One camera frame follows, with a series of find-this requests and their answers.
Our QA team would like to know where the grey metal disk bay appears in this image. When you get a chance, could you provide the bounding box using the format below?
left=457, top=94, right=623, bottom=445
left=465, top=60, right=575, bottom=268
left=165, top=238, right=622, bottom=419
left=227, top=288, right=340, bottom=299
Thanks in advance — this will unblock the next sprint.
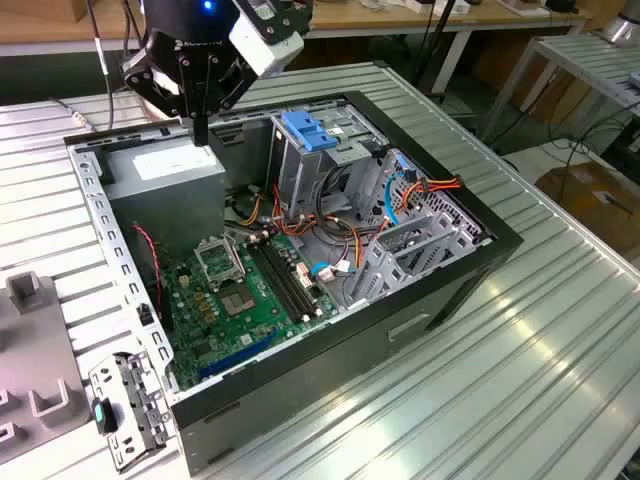
left=344, top=212, right=484, bottom=309

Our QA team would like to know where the brown cardboard box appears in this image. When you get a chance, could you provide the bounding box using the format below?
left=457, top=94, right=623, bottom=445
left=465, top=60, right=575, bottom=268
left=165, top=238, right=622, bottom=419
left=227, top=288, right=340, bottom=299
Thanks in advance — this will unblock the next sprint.
left=534, top=160, right=640, bottom=256

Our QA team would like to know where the black open PC case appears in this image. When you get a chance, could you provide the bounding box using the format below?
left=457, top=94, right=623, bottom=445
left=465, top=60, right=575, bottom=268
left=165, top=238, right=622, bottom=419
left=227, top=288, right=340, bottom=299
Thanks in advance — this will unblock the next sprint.
left=63, top=89, right=525, bottom=477

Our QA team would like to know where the metal socket cover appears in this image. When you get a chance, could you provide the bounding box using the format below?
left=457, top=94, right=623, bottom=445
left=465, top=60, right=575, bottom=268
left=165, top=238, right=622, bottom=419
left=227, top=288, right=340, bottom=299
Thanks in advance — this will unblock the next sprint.
left=193, top=237, right=247, bottom=292

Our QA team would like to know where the blue expansion slot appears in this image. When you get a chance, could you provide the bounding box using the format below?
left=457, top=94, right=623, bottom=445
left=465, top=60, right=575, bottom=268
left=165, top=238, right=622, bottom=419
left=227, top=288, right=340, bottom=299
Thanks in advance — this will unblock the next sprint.
left=198, top=329, right=280, bottom=380

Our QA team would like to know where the dark robot arm cable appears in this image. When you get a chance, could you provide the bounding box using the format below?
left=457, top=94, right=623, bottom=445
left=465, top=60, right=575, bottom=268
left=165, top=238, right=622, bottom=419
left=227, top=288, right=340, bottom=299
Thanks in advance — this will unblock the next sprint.
left=87, top=0, right=117, bottom=132

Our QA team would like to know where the orange red power wire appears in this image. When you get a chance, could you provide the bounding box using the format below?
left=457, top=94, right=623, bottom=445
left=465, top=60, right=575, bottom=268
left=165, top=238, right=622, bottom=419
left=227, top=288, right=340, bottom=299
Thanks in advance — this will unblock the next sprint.
left=273, top=173, right=464, bottom=275

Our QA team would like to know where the yellow black wire bundle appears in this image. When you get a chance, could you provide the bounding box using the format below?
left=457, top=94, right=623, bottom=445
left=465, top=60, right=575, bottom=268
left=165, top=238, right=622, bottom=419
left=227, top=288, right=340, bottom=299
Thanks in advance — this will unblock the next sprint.
left=238, top=192, right=269, bottom=226

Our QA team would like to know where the small brown desk box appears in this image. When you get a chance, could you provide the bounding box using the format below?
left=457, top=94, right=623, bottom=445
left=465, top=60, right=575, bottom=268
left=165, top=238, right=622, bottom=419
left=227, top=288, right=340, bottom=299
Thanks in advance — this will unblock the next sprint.
left=68, top=0, right=97, bottom=25

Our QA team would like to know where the black cable bundle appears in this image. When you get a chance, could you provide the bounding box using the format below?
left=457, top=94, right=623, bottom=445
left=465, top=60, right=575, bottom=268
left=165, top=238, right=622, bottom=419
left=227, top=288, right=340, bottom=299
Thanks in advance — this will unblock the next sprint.
left=313, top=164, right=386, bottom=246

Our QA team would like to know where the CPU socket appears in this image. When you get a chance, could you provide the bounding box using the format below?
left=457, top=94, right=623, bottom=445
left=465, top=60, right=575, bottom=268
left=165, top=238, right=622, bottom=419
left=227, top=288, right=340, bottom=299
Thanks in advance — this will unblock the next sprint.
left=218, top=283, right=257, bottom=319

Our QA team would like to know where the blue data wire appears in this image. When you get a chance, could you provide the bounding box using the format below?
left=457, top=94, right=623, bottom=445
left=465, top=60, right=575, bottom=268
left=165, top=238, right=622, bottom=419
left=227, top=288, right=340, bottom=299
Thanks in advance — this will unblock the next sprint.
left=309, top=153, right=417, bottom=282

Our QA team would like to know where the wooden desk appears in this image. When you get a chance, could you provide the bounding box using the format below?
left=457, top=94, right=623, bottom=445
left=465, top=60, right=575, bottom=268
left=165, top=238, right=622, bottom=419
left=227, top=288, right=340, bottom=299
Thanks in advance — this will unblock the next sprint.
left=0, top=0, right=594, bottom=96

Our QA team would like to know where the black RAM slot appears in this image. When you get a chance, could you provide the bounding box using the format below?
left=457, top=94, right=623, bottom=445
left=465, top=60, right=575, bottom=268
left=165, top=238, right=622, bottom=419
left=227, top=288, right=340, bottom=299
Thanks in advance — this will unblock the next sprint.
left=256, top=244, right=305, bottom=321
left=270, top=240, right=318, bottom=314
left=263, top=242, right=311, bottom=317
left=249, top=245, right=299, bottom=324

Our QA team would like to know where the cable with metal connector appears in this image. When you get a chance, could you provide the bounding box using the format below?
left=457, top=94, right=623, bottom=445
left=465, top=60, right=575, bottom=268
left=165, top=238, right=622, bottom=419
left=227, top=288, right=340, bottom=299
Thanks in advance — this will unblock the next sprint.
left=49, top=96, right=99, bottom=134

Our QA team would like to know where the grey parts rack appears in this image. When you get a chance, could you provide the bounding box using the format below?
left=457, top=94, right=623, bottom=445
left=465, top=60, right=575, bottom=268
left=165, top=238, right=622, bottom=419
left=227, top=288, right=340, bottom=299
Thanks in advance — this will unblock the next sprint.
left=0, top=270, right=96, bottom=449

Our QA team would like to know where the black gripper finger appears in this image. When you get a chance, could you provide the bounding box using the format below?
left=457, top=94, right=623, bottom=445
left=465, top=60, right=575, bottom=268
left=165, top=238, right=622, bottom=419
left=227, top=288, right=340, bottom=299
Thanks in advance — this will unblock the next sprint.
left=200, top=57, right=256, bottom=147
left=122, top=49, right=202, bottom=147

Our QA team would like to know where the grey optical drive cage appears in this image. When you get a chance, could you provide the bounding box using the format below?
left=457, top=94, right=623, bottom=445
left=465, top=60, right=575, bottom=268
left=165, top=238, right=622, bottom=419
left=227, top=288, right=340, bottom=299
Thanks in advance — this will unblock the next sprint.
left=269, top=102, right=389, bottom=221

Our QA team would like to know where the grey power supply unit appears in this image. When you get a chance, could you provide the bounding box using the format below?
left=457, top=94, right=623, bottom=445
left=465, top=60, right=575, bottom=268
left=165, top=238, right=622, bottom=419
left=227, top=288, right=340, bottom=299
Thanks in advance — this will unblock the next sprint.
left=102, top=134, right=229, bottom=261

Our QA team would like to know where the green motherboard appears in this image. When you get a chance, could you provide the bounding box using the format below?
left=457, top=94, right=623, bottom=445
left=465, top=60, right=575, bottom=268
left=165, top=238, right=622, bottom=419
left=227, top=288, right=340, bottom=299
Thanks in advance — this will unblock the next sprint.
left=159, top=232, right=341, bottom=391

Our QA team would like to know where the blue plastic drive latch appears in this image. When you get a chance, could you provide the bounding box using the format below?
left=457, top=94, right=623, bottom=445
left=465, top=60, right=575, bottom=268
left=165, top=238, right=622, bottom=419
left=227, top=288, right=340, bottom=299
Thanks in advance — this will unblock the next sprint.
left=281, top=110, right=341, bottom=154

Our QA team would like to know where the metal card retainer bracket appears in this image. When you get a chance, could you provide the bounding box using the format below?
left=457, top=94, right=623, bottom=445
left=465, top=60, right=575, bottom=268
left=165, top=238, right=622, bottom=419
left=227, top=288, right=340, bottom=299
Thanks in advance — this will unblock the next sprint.
left=88, top=349, right=175, bottom=475

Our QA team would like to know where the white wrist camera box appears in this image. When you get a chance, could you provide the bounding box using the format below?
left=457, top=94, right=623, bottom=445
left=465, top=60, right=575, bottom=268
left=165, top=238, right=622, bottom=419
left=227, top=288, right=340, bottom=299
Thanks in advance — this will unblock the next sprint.
left=228, top=0, right=306, bottom=79

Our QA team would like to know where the red black twisted wire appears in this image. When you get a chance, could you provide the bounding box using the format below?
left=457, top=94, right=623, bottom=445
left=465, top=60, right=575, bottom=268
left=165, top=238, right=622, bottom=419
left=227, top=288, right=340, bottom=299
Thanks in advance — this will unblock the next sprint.
left=131, top=223, right=165, bottom=304

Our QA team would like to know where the metal locking lever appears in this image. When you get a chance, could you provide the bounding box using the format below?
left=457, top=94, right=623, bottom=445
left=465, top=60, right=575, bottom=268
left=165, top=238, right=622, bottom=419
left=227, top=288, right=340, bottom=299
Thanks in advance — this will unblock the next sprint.
left=224, top=230, right=247, bottom=280

